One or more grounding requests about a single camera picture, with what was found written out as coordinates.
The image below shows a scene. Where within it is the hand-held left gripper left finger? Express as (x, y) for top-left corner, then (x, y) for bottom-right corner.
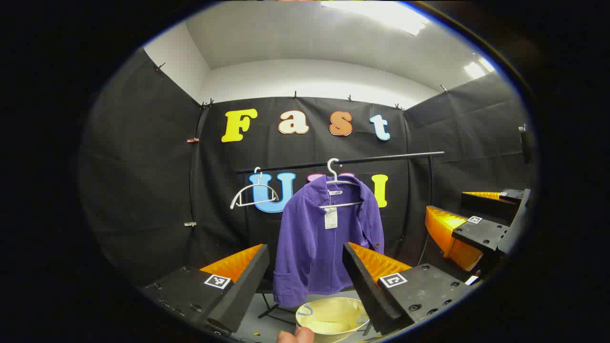
(141, 244), (271, 335)

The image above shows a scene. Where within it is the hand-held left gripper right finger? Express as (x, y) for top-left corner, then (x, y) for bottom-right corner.
(342, 242), (482, 335)

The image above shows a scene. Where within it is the white plastic clothes hanger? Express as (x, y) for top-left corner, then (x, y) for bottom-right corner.
(230, 167), (280, 210)
(323, 158), (365, 210)

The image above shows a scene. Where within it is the beige round laundry hamper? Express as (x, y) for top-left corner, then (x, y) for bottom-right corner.
(295, 297), (370, 343)

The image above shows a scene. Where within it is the small ceiling light panel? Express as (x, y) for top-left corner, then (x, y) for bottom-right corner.
(464, 56), (497, 80)

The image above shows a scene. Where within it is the row of small black clips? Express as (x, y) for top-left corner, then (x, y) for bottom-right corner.
(155, 62), (448, 112)

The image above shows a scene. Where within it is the black clothes rack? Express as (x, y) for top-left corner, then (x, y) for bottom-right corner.
(237, 151), (446, 329)

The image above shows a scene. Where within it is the purple ribbed jacket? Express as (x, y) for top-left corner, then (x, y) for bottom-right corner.
(273, 174), (386, 308)

